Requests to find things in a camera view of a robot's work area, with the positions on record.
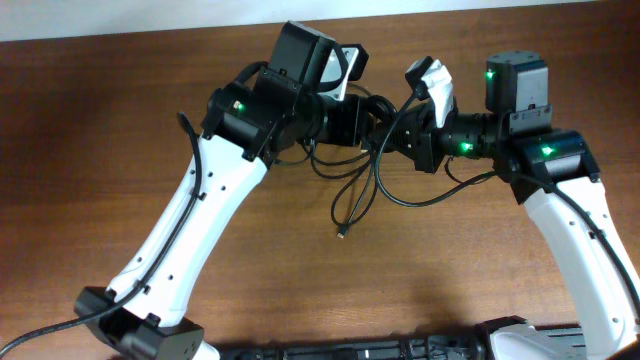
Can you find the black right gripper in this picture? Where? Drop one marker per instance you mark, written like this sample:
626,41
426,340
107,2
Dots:
430,140

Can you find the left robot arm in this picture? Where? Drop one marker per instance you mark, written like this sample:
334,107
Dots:
297,95

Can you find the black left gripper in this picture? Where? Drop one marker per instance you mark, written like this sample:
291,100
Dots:
355,124

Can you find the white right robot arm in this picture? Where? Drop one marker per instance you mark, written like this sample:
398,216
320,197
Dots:
553,175

